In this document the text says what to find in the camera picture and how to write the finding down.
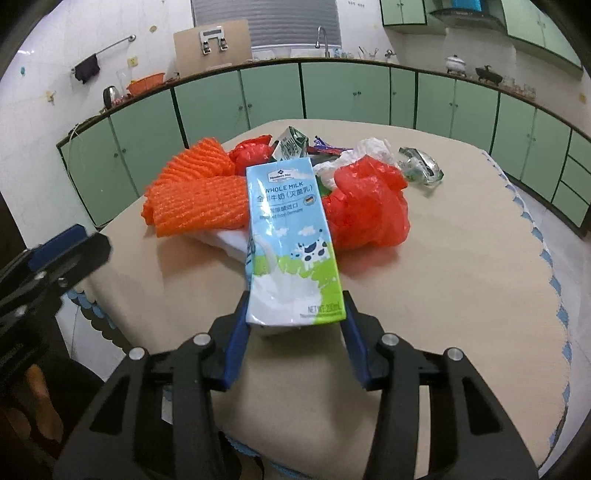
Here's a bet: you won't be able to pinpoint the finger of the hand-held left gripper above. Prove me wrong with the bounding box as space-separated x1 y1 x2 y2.
46 232 112 296
25 224 88 271

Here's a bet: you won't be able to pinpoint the range hood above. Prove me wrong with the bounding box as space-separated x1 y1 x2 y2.
429 0 506 31

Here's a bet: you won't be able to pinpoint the white plastic bag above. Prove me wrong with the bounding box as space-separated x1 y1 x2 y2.
314 137 400 190

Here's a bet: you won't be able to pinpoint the row of glass jars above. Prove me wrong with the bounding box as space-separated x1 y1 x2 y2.
501 76 539 100

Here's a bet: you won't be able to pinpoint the orange foam fruit net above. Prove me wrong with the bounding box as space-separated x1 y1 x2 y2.
142 175 252 238
159 137 236 185

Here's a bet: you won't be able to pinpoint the metal towel bar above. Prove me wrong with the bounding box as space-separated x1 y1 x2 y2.
71 34 137 73

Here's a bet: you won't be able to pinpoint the grey window blind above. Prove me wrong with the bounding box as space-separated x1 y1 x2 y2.
191 0 342 49

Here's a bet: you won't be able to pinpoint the green wall cabinet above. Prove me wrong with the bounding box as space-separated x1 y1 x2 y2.
379 0 446 32
501 0 583 70

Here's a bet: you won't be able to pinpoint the orange plastic basin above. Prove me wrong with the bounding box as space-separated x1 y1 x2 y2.
126 71 166 97

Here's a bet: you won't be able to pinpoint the small red plastic bag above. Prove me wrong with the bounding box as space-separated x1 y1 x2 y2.
229 135 274 177

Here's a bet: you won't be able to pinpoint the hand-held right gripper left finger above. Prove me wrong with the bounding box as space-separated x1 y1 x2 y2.
53 290 252 480

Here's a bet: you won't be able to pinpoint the dark hanging towel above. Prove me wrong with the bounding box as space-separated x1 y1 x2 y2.
74 54 101 85

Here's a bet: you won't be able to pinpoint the person's left hand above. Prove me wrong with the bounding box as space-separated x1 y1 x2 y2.
25 364 64 440

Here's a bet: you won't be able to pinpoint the purple snack wrapper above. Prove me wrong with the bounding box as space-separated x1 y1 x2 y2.
309 136 354 155

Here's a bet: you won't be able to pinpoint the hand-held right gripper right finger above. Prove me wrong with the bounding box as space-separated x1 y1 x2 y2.
339 291 539 480

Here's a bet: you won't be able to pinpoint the large red plastic bag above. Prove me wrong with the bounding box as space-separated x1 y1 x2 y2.
321 155 411 252

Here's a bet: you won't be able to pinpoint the green base cabinets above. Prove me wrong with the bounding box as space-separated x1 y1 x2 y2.
56 59 591 238

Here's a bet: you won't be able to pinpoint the large cardboard box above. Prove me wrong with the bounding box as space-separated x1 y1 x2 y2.
173 19 252 77

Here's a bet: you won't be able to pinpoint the blue and green milk carton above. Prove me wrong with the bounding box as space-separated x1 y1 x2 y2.
243 156 347 329

